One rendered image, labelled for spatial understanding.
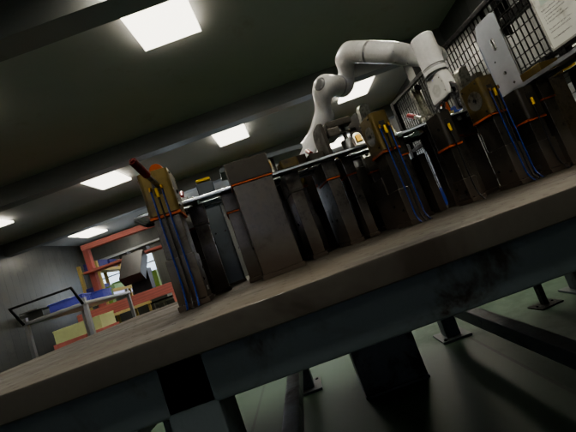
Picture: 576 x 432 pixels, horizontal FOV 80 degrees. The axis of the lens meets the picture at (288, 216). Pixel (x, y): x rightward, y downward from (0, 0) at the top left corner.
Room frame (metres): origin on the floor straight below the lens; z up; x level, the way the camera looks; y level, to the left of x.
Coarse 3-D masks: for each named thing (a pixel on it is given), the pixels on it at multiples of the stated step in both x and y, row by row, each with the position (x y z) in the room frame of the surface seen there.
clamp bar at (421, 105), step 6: (414, 90) 1.40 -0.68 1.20; (414, 96) 1.41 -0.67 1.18; (420, 96) 1.41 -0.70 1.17; (414, 102) 1.42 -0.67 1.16; (420, 102) 1.41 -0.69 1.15; (420, 108) 1.40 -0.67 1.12; (426, 108) 1.41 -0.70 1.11; (420, 114) 1.41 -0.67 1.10; (426, 114) 1.40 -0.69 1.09; (432, 114) 1.40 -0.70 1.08
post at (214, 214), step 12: (204, 192) 1.40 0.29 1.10; (216, 216) 1.40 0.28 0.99; (216, 228) 1.39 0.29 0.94; (228, 228) 1.41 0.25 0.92; (216, 240) 1.39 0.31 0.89; (228, 240) 1.40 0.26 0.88; (228, 252) 1.40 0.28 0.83; (228, 264) 1.39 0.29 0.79; (240, 264) 1.40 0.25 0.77; (228, 276) 1.39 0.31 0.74; (240, 276) 1.40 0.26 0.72
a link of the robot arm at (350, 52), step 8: (352, 40) 1.43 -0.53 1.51; (360, 40) 1.41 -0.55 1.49; (344, 48) 1.44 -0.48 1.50; (352, 48) 1.41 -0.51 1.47; (360, 48) 1.39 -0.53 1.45; (336, 56) 1.49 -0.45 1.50; (344, 56) 1.45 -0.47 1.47; (352, 56) 1.43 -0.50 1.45; (360, 56) 1.40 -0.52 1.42; (336, 64) 1.52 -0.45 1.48; (344, 64) 1.48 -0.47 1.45; (352, 64) 1.48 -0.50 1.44; (344, 72) 1.53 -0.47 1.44; (352, 72) 1.52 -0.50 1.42; (352, 80) 1.56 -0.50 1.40; (352, 88) 1.61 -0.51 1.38; (344, 96) 1.62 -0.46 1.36
